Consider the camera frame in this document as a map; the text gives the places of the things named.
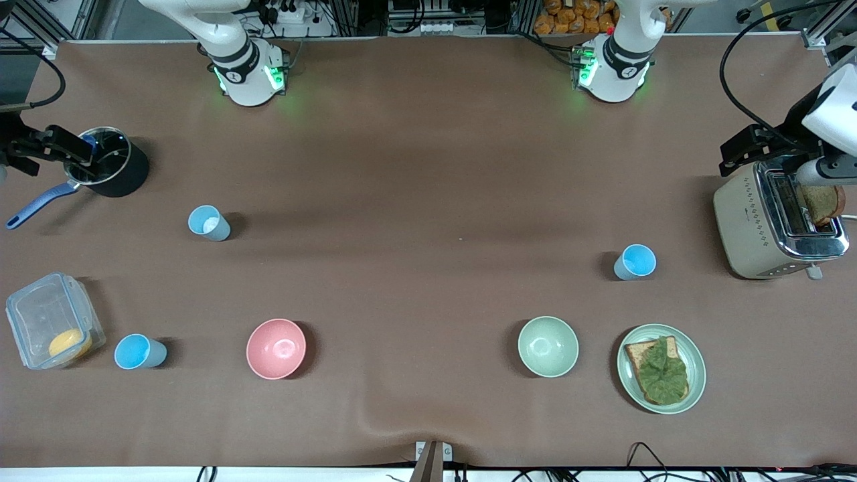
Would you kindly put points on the beige and chrome toaster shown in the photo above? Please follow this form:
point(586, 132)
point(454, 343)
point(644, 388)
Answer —
point(743, 227)

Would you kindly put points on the small white power strip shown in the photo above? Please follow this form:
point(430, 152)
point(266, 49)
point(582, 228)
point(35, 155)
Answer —
point(437, 28)

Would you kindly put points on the clear plastic container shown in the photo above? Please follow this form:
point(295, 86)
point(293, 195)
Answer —
point(40, 314)

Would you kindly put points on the brown table cover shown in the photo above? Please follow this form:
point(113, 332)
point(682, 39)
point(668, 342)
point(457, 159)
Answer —
point(428, 154)

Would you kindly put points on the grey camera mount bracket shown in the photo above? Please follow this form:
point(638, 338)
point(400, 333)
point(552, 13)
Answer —
point(432, 458)

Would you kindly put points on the bag of orange buns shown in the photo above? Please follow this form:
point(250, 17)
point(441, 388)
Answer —
point(576, 17)

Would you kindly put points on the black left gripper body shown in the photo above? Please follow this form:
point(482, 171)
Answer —
point(789, 130)

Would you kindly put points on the glass lid with blue knob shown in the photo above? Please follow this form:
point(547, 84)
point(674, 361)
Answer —
point(110, 157)

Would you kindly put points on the blue cup with paper inside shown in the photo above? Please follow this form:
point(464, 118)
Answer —
point(209, 223)

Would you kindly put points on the toast slice under lettuce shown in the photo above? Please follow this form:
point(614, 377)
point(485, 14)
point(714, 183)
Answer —
point(635, 355)

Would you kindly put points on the green bowl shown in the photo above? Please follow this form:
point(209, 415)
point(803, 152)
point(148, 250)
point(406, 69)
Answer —
point(548, 346)

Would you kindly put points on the brown toast slice in toaster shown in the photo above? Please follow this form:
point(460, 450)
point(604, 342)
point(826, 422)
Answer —
point(822, 204)

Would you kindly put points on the yellow round food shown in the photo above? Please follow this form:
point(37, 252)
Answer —
point(69, 343)

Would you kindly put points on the blue plastic cup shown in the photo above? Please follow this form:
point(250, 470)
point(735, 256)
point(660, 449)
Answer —
point(137, 351)
point(635, 262)

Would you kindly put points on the green lettuce leaf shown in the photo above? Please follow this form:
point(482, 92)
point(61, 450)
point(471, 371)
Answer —
point(663, 371)

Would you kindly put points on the white power strip with plugs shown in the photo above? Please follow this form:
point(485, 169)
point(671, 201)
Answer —
point(291, 13)

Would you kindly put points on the pink bowl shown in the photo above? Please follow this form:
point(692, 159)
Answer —
point(276, 348)

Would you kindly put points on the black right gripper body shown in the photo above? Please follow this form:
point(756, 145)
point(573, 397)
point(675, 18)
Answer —
point(13, 142)

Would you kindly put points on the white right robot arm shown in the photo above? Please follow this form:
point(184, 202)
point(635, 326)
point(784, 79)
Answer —
point(241, 63)

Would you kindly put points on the green plate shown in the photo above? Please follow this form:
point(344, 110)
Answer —
point(696, 365)

